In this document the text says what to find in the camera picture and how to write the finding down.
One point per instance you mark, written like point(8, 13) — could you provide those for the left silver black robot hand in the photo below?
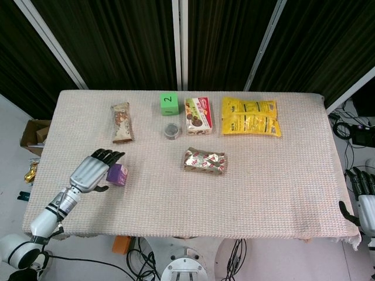
point(88, 174)

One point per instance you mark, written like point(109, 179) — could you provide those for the gold foil wrapper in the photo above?
point(31, 172)

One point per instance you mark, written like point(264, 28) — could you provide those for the green numbered foam cube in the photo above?
point(169, 104)

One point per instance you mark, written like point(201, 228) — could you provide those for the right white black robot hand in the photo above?
point(364, 202)

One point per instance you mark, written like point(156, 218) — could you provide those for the orange box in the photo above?
point(120, 244)

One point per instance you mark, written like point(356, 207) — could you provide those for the small purple box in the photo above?
point(117, 175)

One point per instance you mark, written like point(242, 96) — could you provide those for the beige woven tablecloth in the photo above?
point(205, 193)

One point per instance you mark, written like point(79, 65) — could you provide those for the small clear round jar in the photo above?
point(171, 130)

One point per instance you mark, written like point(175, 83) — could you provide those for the small black teal object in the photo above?
point(23, 195)

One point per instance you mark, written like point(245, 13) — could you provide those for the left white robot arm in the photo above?
point(38, 225)

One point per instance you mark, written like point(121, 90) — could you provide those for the round silver robot base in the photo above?
point(183, 265)

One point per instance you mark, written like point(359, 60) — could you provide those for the green red cookie box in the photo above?
point(198, 116)

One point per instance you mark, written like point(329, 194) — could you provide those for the brown cardboard box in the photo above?
point(33, 136)

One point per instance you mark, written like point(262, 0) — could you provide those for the brown white snack bar wrapper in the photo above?
point(122, 122)

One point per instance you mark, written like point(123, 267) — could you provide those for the gold red foil snack pack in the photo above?
point(204, 162)

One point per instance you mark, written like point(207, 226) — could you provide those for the yellow snack bag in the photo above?
point(250, 117)

